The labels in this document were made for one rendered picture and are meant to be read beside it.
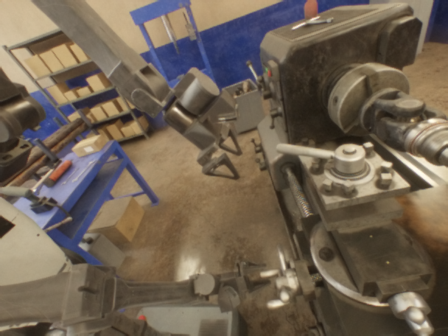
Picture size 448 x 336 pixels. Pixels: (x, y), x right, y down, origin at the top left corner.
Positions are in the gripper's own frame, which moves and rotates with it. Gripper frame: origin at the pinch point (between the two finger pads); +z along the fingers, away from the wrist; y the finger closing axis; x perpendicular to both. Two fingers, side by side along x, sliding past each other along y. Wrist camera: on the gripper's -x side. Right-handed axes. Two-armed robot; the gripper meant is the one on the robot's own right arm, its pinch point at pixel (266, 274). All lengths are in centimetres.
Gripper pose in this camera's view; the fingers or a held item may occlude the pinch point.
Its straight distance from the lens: 77.2
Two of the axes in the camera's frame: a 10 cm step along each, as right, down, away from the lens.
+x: 1.0, -1.0, 9.9
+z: 9.6, -2.6, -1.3
